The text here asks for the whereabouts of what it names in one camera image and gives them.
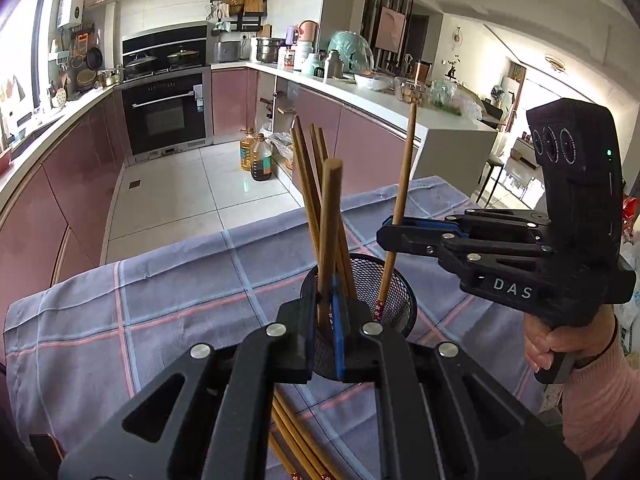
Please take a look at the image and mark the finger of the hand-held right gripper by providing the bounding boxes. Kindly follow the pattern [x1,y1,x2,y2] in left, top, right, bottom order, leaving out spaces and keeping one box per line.
[384,208,552,236]
[376,226,554,274]

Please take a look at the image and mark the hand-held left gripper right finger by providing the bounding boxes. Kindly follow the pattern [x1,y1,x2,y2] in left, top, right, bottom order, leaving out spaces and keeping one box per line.
[331,292,587,480]

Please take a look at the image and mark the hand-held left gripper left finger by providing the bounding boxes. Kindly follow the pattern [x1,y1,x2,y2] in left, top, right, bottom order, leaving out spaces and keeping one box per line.
[59,295,322,480]

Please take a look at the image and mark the black mesh pen holder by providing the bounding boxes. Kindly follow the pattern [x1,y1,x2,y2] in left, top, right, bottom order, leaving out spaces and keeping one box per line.
[299,253,418,382]

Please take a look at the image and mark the single wooden chopstick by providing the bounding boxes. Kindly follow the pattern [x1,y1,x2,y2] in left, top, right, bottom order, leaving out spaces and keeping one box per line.
[372,102,420,323]
[317,158,345,333]
[308,123,351,301]
[317,126,358,301]
[291,116,323,266]

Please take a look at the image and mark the bundle of wooden chopsticks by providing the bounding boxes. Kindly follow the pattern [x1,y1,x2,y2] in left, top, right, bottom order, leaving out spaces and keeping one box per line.
[267,391,335,480]

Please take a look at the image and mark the person's right forearm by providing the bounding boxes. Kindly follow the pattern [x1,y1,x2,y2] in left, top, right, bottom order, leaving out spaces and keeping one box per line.
[559,330,640,480]

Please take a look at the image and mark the person's right hand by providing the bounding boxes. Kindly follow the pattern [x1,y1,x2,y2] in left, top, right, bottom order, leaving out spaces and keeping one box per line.
[524,306,619,372]

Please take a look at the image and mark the green stool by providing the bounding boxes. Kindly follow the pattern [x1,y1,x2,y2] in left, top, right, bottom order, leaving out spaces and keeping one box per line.
[477,154,505,206]

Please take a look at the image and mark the blue plaid tablecloth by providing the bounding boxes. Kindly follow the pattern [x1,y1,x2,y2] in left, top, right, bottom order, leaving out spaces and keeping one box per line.
[2,175,553,480]

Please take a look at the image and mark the green plastic bag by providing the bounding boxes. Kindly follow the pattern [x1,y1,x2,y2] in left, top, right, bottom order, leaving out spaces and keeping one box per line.
[429,80,483,122]

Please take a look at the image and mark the clear food container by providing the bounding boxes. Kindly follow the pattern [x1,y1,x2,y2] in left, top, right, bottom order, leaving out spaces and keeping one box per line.
[395,77,429,107]

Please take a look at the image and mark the white bowl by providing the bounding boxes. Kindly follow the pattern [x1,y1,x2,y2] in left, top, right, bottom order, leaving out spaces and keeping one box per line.
[353,72,394,92]

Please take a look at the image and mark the white plastic bag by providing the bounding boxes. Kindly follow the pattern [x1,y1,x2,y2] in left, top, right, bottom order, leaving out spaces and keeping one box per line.
[270,131,297,170]

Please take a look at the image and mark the cooking oil bottle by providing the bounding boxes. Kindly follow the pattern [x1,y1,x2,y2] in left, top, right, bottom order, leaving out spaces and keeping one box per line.
[238,128,257,173]
[249,133,274,182]

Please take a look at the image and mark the steel thermos bottle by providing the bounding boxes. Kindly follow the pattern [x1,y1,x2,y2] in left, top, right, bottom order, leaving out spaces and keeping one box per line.
[323,50,346,82]

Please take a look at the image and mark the white canister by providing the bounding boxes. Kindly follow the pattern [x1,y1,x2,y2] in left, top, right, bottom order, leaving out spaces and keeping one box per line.
[294,42,316,71]

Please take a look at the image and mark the dark slatted partition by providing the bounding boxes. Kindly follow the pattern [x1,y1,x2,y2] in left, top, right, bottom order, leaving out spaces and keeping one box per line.
[361,0,416,68]

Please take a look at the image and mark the pink kettle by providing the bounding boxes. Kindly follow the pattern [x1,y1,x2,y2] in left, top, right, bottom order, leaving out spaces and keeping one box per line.
[297,20,320,56]

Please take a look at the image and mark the steel stock pot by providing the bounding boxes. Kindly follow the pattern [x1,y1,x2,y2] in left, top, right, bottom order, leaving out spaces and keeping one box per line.
[255,37,286,65]

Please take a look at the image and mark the black built-in oven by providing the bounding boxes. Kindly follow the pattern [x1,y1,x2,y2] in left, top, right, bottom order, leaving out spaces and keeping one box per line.
[121,72,212,157]

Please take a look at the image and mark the silver toaster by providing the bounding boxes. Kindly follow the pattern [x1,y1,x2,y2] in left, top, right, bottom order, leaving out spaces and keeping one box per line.
[214,40,242,64]

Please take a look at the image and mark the black smartphone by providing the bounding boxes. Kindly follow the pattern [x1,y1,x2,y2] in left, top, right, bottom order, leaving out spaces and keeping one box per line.
[28,432,67,468]

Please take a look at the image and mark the pink kitchen base cabinets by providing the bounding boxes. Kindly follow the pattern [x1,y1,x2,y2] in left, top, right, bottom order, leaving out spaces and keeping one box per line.
[0,67,431,301]

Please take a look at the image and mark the black wok with lid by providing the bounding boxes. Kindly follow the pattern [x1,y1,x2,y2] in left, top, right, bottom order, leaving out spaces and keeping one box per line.
[123,51,159,79]
[166,48,203,68]

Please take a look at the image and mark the black range hood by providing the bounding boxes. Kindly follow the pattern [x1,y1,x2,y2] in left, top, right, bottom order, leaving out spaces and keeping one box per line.
[122,23,209,68]

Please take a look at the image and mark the kitchen window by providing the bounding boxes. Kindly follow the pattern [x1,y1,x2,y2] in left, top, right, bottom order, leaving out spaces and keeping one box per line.
[0,0,53,128]

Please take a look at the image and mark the white water heater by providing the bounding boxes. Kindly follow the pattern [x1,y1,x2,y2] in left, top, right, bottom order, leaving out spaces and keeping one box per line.
[56,0,87,29]

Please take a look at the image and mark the pink wall picture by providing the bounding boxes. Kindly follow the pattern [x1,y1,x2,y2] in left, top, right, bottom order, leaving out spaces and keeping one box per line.
[375,7,407,52]

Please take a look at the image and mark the black wall rack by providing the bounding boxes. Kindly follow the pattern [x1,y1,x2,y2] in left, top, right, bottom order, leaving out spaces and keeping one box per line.
[209,0,269,37]

